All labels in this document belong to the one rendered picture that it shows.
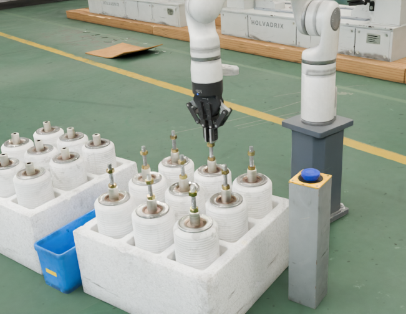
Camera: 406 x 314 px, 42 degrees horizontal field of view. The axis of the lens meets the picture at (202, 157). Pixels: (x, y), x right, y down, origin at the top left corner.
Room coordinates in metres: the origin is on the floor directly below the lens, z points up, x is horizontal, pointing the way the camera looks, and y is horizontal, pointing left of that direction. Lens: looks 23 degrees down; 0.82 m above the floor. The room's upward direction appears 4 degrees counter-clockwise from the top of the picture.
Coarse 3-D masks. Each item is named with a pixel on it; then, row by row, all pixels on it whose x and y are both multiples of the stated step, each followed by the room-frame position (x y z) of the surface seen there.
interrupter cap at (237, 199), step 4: (220, 192) 1.11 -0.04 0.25; (232, 192) 1.10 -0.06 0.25; (212, 196) 1.09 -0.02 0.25; (216, 196) 1.09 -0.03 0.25; (220, 196) 1.09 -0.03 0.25; (232, 196) 1.09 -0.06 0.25; (236, 196) 1.08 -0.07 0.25; (240, 196) 1.08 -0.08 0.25; (212, 200) 1.07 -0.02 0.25; (216, 200) 1.07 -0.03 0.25; (220, 200) 1.08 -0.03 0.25; (232, 200) 1.07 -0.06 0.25; (236, 200) 1.07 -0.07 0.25; (240, 200) 1.06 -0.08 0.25; (212, 204) 1.06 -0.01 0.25; (216, 204) 1.05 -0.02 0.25; (220, 204) 1.05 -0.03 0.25; (224, 204) 1.05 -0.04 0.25; (228, 204) 1.05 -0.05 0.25; (232, 204) 1.05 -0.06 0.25; (236, 204) 1.04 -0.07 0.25; (224, 208) 1.04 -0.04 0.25
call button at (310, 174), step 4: (308, 168) 1.05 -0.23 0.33; (312, 168) 1.05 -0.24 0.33; (304, 172) 1.03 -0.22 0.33; (308, 172) 1.03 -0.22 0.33; (312, 172) 1.03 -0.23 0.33; (316, 172) 1.03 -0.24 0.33; (304, 176) 1.02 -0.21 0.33; (308, 176) 1.01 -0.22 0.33; (312, 176) 1.01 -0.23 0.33; (316, 176) 1.01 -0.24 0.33; (308, 180) 1.02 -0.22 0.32; (312, 180) 1.02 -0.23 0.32
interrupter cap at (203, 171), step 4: (216, 164) 1.27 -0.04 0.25; (220, 164) 1.26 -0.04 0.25; (200, 168) 1.25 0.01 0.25; (204, 168) 1.25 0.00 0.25; (216, 168) 1.25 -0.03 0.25; (220, 168) 1.24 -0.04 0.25; (200, 172) 1.23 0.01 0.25; (204, 172) 1.23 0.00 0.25; (208, 172) 1.23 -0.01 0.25; (216, 172) 1.23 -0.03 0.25; (220, 172) 1.22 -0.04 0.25; (208, 176) 1.20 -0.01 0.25; (212, 176) 1.20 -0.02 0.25; (216, 176) 1.20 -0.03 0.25
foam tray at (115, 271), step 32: (96, 224) 1.13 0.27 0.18; (256, 224) 1.08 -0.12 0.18; (288, 224) 1.16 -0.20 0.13; (96, 256) 1.06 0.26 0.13; (128, 256) 1.00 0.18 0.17; (160, 256) 0.97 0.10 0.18; (224, 256) 0.96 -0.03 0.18; (256, 256) 1.03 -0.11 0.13; (288, 256) 1.16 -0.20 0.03; (96, 288) 1.07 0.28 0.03; (128, 288) 1.00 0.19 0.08; (160, 288) 0.95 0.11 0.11; (192, 288) 0.89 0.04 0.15; (224, 288) 0.92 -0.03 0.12; (256, 288) 1.03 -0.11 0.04
